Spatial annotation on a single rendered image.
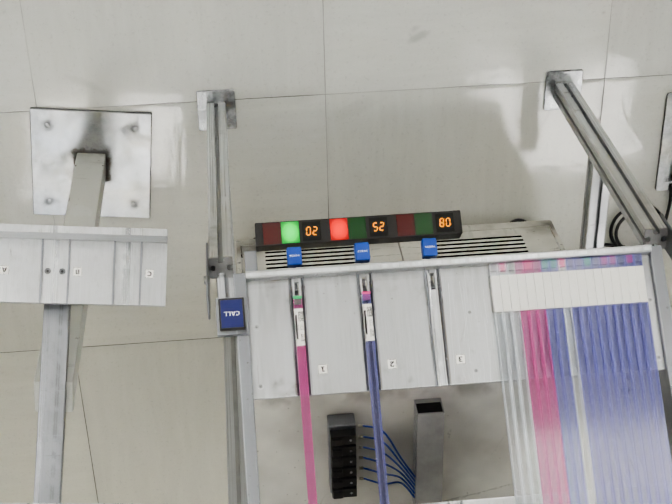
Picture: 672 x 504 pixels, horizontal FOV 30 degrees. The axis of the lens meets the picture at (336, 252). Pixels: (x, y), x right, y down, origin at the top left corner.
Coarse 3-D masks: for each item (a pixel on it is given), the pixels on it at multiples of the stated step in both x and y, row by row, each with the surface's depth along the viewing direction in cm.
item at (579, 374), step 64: (640, 256) 204; (512, 320) 201; (576, 320) 201; (640, 320) 202; (512, 384) 198; (576, 384) 199; (640, 384) 199; (512, 448) 195; (576, 448) 196; (640, 448) 196
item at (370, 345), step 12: (372, 348) 198; (372, 360) 198; (372, 372) 197; (372, 384) 197; (372, 396) 196; (372, 408) 196; (372, 420) 196; (384, 456) 194; (384, 468) 194; (384, 480) 193; (384, 492) 193
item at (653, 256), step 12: (660, 252) 205; (660, 264) 204; (660, 276) 204; (660, 288) 203; (660, 300) 203; (660, 312) 202; (660, 324) 202; (660, 336) 202; (660, 372) 204; (660, 384) 204
